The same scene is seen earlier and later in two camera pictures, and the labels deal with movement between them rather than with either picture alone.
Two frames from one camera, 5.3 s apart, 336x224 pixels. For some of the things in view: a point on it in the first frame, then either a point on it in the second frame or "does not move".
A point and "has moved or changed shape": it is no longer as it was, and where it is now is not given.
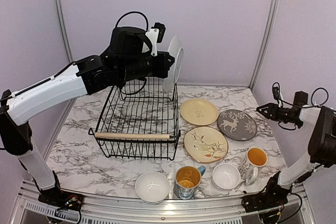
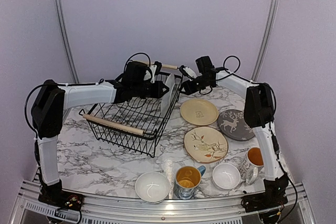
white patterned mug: [255, 159] does not move
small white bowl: [226, 176] does not move
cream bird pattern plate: [205, 144] does not move
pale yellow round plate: [199, 112] does not move
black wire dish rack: [139, 119] has moved or changed shape
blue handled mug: [187, 179] does not move
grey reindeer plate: [237, 125] does not move
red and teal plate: [175, 51] -> [165, 100]
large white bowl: [152, 187] does not move
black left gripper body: [160, 68] -> [142, 92]
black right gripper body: [279, 116] -> [197, 87]
